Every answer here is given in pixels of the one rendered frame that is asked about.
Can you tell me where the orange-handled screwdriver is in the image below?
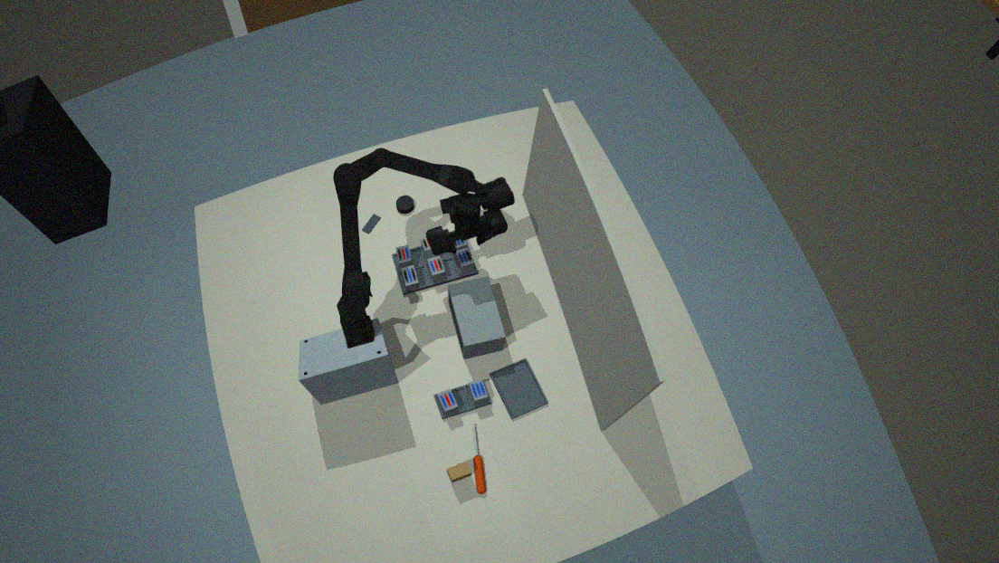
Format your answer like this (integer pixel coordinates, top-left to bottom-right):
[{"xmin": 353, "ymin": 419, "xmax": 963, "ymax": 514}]
[{"xmin": 472, "ymin": 424, "xmax": 486, "ymax": 494}]

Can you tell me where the tan rectangular block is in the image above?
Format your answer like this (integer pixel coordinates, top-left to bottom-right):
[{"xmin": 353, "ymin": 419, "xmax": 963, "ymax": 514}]
[{"xmin": 447, "ymin": 462, "xmax": 471, "ymax": 482}]

